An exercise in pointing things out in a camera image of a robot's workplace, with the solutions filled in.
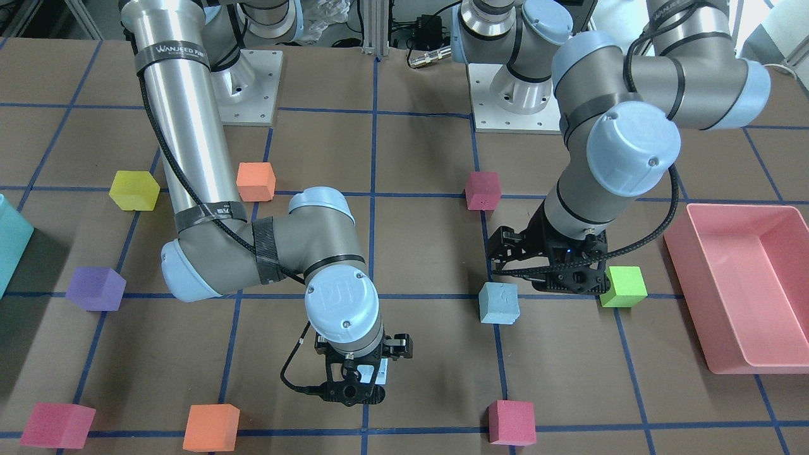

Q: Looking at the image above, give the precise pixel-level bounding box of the black cables bundle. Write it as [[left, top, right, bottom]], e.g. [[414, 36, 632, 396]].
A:
[[389, 0, 462, 51]]

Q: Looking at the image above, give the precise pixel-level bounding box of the near orange block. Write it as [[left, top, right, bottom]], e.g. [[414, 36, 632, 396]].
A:
[[236, 162, 276, 202]]

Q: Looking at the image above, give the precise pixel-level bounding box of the black electronics box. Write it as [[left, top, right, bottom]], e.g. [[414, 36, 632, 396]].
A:
[[413, 15, 443, 50]]

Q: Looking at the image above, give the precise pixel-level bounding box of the yellow block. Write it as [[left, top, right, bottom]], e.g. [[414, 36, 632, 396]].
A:
[[109, 170, 160, 211]]

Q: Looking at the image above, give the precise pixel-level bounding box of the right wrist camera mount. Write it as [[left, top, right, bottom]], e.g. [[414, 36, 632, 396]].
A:
[[280, 322, 386, 406]]

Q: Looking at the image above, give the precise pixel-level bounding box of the aluminium frame post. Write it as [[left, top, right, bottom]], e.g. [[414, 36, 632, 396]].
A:
[[356, 1, 392, 61]]

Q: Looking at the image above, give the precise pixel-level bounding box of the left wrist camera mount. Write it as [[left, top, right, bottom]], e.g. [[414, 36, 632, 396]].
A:
[[533, 261, 611, 296]]

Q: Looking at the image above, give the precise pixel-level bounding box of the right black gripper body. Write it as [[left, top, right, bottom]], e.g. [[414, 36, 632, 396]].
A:
[[314, 335, 385, 380]]

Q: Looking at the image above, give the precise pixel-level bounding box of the light blue block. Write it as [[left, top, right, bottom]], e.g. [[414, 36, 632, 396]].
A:
[[478, 282, 520, 325], [375, 359, 388, 385]]

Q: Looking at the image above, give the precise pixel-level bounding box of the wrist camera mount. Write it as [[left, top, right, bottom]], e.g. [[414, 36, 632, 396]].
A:
[[533, 261, 611, 296], [280, 322, 386, 406]]

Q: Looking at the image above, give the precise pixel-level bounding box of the pink plastic bin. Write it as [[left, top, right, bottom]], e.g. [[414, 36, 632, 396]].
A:
[[664, 203, 808, 374]]

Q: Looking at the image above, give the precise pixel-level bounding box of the green block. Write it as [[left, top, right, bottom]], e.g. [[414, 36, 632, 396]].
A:
[[599, 265, 648, 308]]

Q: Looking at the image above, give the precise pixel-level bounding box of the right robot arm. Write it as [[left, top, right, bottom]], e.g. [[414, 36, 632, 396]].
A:
[[119, 1, 413, 372]]

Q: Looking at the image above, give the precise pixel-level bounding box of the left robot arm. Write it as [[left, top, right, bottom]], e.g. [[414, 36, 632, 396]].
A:
[[451, 1, 770, 287]]

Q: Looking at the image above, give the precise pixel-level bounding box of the near crimson block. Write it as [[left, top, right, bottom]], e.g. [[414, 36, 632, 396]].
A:
[[464, 172, 502, 211]]

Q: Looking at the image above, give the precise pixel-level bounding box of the purple block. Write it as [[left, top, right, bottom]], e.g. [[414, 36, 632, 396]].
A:
[[66, 266, 126, 311]]

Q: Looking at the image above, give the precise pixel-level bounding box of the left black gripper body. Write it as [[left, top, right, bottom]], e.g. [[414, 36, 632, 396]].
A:
[[524, 203, 607, 270]]

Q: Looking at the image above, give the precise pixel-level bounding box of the cyan plastic bin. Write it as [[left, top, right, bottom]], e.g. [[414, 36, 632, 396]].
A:
[[1, 194, 34, 297]]

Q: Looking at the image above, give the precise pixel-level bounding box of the far crimson block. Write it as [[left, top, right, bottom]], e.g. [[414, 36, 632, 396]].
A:
[[20, 403, 96, 449], [487, 399, 537, 447]]

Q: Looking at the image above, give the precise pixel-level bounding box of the crimson block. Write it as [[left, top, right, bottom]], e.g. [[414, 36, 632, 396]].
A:
[[464, 172, 502, 211], [20, 403, 96, 449], [487, 399, 537, 447]]

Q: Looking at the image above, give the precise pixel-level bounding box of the far orange block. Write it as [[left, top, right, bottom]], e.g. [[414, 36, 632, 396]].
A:
[[183, 404, 240, 452]]

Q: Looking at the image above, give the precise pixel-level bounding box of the orange block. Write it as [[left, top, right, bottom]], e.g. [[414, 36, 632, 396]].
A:
[[236, 162, 276, 202], [183, 404, 240, 452]]

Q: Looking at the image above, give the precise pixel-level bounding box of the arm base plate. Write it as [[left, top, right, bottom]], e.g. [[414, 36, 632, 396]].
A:
[[210, 50, 284, 127], [467, 63, 560, 135]]

